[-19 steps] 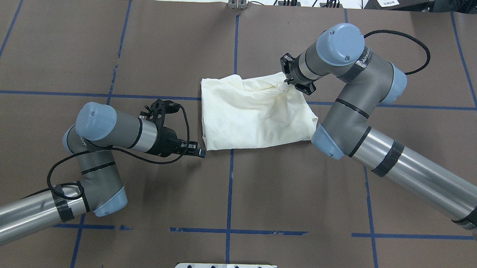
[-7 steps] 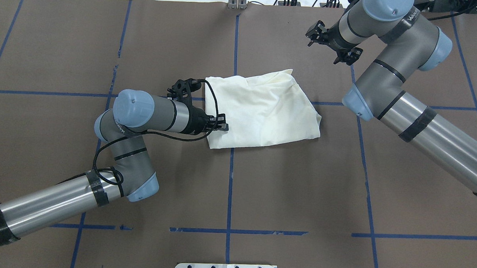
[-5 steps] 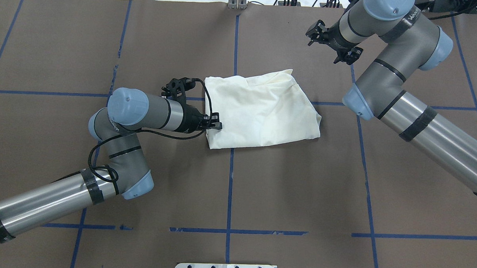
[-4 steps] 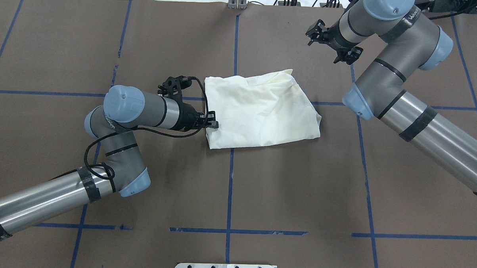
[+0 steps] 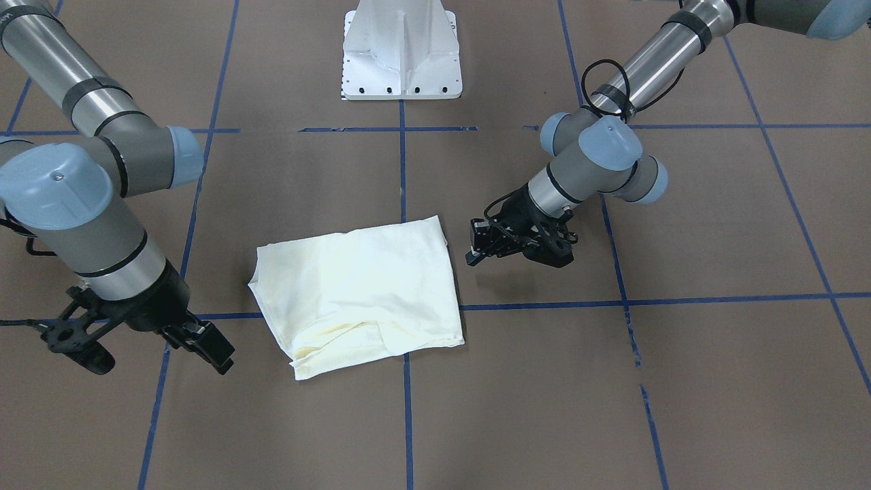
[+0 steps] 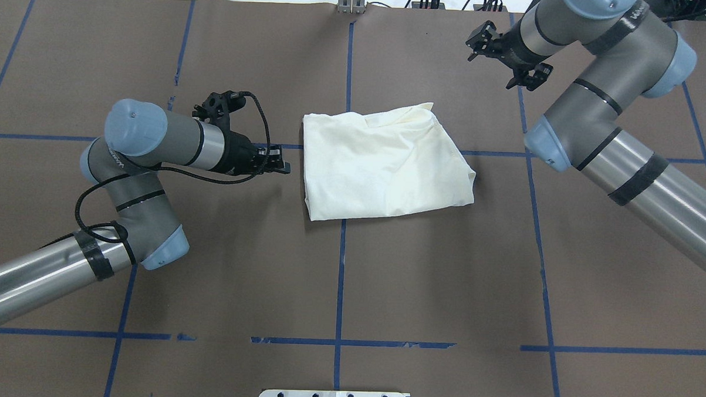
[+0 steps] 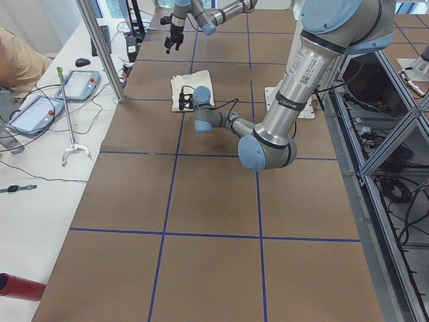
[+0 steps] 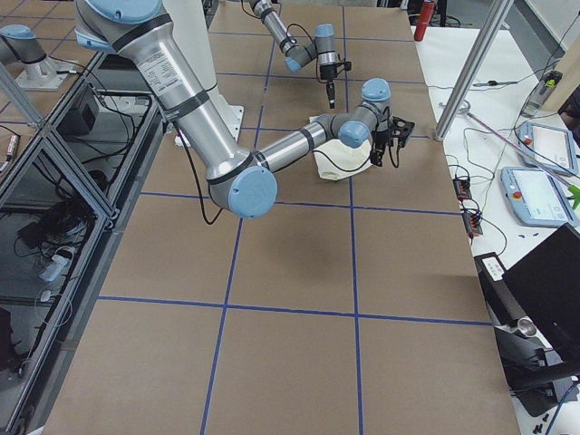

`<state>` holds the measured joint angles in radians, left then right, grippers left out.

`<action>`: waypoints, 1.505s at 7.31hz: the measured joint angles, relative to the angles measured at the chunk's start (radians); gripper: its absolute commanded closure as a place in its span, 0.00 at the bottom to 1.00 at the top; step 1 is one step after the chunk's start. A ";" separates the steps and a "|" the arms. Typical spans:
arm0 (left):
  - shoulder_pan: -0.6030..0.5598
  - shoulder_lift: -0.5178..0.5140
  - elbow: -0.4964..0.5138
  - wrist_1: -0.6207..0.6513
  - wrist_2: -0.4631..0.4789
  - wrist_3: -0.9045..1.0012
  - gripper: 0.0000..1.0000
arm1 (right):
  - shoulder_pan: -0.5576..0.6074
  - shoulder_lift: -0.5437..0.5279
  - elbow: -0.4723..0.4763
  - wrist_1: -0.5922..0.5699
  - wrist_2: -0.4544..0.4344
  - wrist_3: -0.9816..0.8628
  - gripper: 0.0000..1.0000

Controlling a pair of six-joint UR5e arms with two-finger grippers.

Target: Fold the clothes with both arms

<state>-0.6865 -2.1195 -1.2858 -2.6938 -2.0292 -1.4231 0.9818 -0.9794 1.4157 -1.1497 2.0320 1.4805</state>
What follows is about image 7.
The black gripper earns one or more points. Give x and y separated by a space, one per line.
175 29

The cream long sleeve cat shirt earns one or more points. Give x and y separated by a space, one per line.
189 82

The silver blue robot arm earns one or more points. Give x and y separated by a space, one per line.
207 21
330 29

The black keyboard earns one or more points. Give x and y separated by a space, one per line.
105 36

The black computer mouse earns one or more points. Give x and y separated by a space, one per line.
80 62

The far blue teach pendant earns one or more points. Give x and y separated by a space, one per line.
80 84

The blue teach pendant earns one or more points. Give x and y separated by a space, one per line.
80 84
36 116

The reacher grabber tool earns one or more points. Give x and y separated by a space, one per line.
74 147

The person in tan shirt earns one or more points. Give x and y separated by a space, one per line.
21 66

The near blue teach pendant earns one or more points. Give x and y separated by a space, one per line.
36 116

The red cylinder bottle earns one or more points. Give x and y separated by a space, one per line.
21 288

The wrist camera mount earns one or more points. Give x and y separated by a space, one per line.
185 100
165 20

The aluminium frame post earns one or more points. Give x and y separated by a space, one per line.
91 23

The white pedestal column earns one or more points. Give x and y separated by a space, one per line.
270 92

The aluminium frame rack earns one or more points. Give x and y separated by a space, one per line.
376 107

